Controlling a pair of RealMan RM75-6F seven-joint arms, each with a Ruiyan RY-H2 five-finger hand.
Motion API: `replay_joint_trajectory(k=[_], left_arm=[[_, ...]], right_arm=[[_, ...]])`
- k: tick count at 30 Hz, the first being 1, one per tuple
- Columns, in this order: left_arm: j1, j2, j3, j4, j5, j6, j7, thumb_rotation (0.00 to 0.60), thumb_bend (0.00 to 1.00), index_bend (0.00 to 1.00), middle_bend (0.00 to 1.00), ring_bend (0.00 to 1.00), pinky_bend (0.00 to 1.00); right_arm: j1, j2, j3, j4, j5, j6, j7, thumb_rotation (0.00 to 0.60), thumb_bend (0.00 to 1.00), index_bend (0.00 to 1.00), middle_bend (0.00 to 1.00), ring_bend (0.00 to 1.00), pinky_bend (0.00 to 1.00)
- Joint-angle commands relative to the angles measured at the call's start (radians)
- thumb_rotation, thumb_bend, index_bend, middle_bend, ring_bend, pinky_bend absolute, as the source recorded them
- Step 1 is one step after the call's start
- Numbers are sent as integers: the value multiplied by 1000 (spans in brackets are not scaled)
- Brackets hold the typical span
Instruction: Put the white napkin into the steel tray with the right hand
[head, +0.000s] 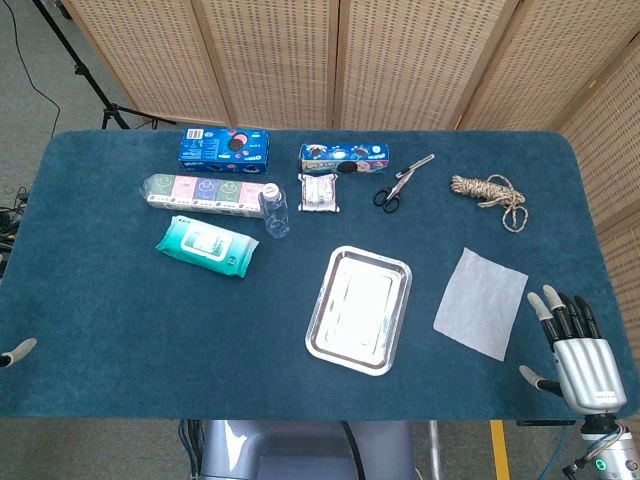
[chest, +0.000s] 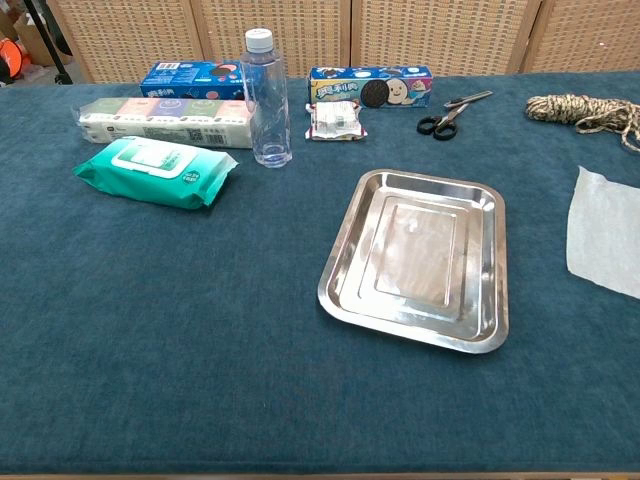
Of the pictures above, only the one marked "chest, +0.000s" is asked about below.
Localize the long light blue cookie box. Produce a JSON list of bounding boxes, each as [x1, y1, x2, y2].
[[309, 65, 434, 110]]

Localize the multicolour tissue pack row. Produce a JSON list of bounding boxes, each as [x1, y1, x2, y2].
[[71, 97, 256, 150]]

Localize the stainless steel tray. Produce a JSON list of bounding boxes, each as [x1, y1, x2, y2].
[[316, 168, 510, 355]]

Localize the brown cardboard box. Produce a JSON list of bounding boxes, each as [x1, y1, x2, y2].
[[13, 14, 71, 67]]

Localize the black tripod stand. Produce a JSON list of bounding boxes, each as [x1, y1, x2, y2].
[[22, 0, 71, 86]]

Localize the green wet wipes pack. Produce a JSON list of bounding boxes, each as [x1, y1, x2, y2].
[[72, 137, 240, 211]]

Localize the wicker folding screen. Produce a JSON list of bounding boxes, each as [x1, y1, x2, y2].
[[47, 0, 640, 84]]

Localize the white red snack packet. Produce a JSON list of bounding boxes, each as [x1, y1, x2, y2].
[[303, 100, 369, 143]]

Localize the dark blue cookie box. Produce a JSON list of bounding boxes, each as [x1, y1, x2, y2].
[[139, 60, 261, 100]]

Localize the white paper sheet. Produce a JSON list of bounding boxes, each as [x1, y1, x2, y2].
[[566, 166, 640, 300]]

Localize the clear plastic water bottle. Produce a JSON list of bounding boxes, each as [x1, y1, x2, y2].
[[238, 28, 294, 169]]

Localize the blue table cloth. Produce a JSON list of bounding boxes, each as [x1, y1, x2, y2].
[[0, 72, 640, 475]]

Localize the beige braided rope bundle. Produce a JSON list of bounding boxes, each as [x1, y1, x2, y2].
[[524, 93, 640, 153]]

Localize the orange round object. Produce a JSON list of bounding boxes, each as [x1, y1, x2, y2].
[[0, 38, 32, 81]]

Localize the black handled scissors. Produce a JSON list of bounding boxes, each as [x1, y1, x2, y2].
[[416, 90, 494, 141]]

